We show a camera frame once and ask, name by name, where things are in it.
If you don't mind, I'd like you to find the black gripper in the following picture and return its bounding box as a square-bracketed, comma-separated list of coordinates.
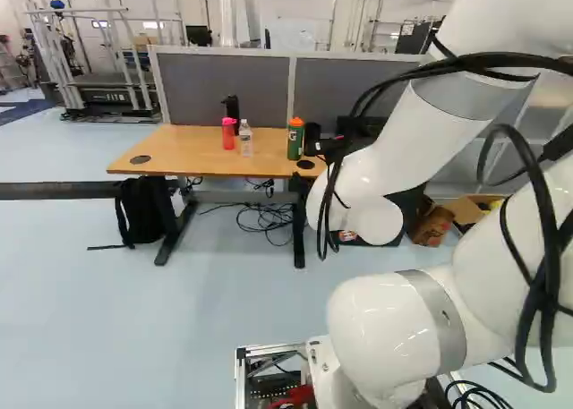
[313, 135, 348, 164]

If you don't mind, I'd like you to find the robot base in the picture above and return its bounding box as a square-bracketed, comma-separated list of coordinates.
[234, 337, 336, 409]

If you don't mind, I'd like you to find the green bottle with orange cap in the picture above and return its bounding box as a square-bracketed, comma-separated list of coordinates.
[286, 115, 306, 162]

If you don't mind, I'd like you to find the clear plastic water bottle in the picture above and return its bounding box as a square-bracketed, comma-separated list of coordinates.
[237, 118, 253, 158]

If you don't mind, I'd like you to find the pink bottle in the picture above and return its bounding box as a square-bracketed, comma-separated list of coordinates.
[221, 116, 238, 151]

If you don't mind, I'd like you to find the tall black bottle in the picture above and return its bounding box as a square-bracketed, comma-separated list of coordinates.
[220, 94, 241, 137]

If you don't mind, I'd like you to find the grey office partition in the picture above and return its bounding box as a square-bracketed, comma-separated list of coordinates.
[147, 44, 432, 126]

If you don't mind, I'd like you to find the brown paper bag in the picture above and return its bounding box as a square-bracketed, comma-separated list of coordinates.
[410, 197, 456, 246]

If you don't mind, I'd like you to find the wooden table with black legs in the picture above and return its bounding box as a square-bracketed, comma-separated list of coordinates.
[106, 123, 330, 269]

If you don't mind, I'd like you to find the open cardboard box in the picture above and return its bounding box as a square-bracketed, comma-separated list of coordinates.
[446, 193, 510, 236]

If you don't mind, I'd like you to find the black backpack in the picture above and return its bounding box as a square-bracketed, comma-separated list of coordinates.
[86, 175, 175, 251]

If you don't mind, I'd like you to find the treadmill with white rails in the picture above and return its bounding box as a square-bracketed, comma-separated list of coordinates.
[23, 6, 158, 124]

